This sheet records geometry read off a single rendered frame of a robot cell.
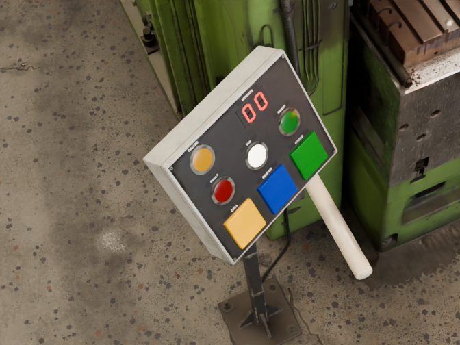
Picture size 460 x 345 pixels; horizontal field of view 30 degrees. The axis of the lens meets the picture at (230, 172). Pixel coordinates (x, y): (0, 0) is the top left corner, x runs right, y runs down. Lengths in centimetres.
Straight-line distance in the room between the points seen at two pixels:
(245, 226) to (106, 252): 122
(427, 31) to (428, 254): 100
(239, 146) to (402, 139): 61
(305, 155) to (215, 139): 23
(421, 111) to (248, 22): 49
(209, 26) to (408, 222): 85
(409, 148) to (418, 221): 51
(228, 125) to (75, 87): 166
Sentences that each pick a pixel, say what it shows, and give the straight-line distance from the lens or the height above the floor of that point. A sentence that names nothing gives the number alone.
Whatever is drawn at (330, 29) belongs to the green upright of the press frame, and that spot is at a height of 97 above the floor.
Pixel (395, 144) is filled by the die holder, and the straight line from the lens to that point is 216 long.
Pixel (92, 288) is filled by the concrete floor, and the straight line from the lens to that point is 283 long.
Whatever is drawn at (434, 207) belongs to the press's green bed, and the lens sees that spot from 270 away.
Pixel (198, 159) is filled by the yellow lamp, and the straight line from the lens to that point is 160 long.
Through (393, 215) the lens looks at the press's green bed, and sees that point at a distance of 256.
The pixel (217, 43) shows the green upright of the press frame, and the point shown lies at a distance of 249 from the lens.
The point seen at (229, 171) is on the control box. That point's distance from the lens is 165.
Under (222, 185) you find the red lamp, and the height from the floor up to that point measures 110.
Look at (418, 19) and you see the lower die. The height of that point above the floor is 99.
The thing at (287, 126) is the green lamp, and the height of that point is 109.
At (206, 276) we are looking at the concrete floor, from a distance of 277.
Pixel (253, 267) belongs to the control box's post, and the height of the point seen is 44.
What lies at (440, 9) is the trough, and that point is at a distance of 204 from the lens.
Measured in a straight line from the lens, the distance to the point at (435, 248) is 281.
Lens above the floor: 254
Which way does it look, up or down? 60 degrees down
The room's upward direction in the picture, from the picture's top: 11 degrees counter-clockwise
